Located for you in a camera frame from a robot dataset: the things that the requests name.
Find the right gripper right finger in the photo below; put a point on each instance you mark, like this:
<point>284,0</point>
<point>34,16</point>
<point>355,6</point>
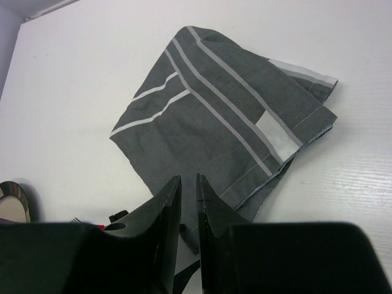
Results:
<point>238,256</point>

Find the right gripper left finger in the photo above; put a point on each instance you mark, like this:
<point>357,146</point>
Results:
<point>135,254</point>

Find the grey striped cloth napkin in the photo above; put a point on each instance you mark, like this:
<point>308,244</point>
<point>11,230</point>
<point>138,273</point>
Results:
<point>210,107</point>

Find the black rimmed dinner plate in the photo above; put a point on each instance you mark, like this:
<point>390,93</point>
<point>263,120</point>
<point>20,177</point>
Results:
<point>14,204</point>

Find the blue metal fork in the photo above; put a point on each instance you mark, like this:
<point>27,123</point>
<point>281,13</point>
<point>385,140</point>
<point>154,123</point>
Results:
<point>75,221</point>

